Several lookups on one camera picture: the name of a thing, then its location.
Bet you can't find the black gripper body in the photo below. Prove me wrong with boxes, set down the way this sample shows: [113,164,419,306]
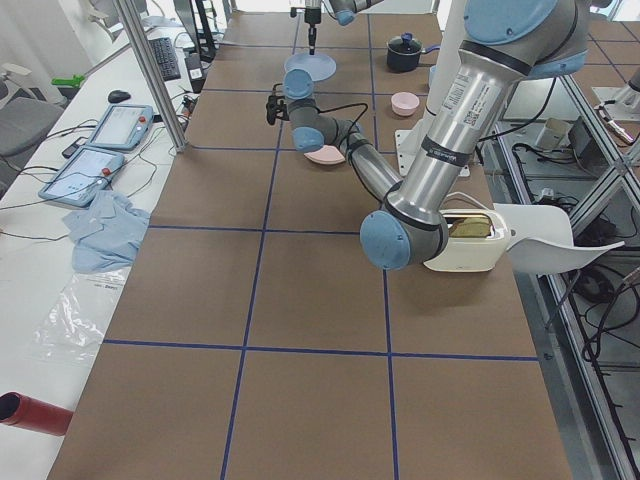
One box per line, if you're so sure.
[290,0,322,25]
[265,83,288,125]

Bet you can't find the light blue plate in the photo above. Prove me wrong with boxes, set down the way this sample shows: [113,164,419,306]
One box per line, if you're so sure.
[284,53,337,82]

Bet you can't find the pink plate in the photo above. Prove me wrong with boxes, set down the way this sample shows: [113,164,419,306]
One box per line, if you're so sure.
[304,145,345,166]

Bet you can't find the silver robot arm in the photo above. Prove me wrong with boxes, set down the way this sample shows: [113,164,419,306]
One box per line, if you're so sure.
[289,0,380,56]
[282,1,591,270]

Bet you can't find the dark blue pot with lid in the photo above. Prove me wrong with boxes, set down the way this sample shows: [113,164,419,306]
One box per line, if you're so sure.
[386,32,440,73]

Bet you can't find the pink bowl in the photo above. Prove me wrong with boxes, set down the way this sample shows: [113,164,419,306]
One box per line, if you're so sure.
[391,92,420,117]

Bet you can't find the black keyboard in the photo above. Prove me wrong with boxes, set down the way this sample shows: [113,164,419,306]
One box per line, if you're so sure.
[149,37,181,81]

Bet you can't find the upper teach pendant tablet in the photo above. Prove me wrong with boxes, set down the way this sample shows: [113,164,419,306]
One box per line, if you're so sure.
[86,103,154,152]

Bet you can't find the teach pendant tablet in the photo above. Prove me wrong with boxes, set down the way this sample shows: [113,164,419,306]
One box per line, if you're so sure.
[38,146,125,207]
[86,103,154,152]

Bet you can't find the black computer mouse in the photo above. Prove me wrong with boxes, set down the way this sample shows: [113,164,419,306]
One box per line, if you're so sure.
[107,90,131,104]

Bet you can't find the lower teach pendant tablet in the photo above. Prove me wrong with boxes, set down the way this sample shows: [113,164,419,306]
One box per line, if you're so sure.
[38,146,125,207]

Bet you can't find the light blue cloth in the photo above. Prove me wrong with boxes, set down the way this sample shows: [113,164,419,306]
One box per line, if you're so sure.
[63,191,150,274]

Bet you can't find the bread slice in toaster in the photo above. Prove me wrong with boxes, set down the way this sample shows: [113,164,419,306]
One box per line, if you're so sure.
[449,216,492,238]

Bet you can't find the cream toaster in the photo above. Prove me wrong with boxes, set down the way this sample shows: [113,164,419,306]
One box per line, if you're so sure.
[423,191,511,272]

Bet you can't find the white plastic chair shell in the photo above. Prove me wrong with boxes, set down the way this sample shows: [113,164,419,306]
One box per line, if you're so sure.
[494,203,625,275]

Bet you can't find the clear plastic bag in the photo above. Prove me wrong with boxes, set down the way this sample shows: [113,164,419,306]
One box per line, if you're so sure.
[29,267,130,366]

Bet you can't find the red cylinder tube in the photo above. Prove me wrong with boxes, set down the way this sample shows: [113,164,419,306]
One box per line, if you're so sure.
[1,392,73,436]

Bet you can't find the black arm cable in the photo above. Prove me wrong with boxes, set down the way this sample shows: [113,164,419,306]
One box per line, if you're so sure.
[317,102,371,151]

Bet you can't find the aluminium frame post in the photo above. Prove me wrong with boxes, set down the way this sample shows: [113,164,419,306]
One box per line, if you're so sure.
[114,0,187,153]

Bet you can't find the green handled grabber stick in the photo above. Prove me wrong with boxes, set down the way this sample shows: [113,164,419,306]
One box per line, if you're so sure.
[51,74,86,89]

